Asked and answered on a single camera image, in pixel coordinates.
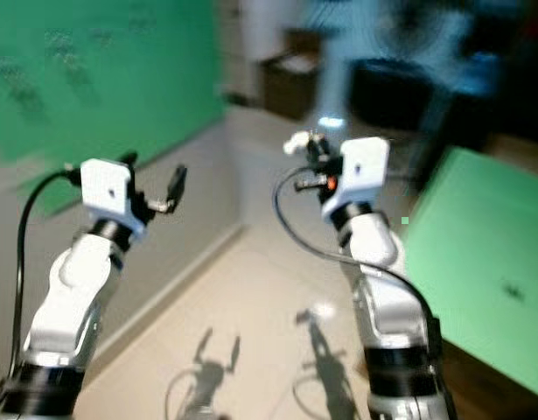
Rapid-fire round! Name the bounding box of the brown box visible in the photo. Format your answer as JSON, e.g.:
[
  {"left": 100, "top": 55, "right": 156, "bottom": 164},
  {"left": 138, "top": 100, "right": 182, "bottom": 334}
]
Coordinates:
[{"left": 260, "top": 48, "right": 324, "bottom": 121}]

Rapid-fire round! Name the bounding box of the black chair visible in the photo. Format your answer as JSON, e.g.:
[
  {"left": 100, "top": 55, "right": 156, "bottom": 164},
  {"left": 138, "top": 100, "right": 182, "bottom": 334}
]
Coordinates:
[{"left": 350, "top": 57, "right": 455, "bottom": 134}]

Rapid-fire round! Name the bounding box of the green table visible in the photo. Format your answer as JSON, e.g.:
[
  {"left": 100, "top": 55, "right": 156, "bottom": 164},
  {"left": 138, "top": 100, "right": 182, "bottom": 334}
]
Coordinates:
[{"left": 402, "top": 146, "right": 538, "bottom": 402}]

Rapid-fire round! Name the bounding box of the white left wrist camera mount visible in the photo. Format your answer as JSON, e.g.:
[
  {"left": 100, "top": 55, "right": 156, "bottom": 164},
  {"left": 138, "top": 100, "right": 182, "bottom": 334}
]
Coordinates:
[{"left": 80, "top": 158, "right": 136, "bottom": 235}]

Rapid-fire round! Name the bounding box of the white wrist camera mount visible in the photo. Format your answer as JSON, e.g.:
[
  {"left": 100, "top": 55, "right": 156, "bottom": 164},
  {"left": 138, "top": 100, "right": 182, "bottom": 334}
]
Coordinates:
[
  {"left": 80, "top": 158, "right": 136, "bottom": 235},
  {"left": 319, "top": 136, "right": 392, "bottom": 221}
]

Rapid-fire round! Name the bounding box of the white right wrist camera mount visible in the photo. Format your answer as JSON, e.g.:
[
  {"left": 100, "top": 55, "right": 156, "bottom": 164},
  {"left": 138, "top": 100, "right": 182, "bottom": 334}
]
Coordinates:
[{"left": 319, "top": 136, "right": 392, "bottom": 221}]

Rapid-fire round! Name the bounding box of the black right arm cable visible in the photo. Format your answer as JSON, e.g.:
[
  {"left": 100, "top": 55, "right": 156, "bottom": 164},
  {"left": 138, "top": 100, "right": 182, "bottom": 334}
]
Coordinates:
[{"left": 271, "top": 164, "right": 446, "bottom": 355}]

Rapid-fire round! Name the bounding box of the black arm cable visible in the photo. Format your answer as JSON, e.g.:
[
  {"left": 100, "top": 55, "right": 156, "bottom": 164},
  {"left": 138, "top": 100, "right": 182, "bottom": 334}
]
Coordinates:
[
  {"left": 15, "top": 169, "right": 84, "bottom": 390},
  {"left": 271, "top": 164, "right": 446, "bottom": 355}
]

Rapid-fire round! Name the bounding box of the green wall board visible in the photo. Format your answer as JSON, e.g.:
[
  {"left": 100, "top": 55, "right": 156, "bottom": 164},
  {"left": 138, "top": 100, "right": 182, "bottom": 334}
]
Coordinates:
[{"left": 0, "top": 0, "right": 227, "bottom": 216}]

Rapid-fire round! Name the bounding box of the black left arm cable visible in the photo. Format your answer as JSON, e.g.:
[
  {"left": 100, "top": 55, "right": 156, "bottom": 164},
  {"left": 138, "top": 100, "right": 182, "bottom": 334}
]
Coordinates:
[{"left": 15, "top": 169, "right": 84, "bottom": 390}]

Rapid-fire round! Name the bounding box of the black-headed key with ring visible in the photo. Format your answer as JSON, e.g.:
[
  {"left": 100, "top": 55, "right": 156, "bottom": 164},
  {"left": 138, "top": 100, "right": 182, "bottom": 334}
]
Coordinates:
[{"left": 501, "top": 280, "right": 527, "bottom": 305}]

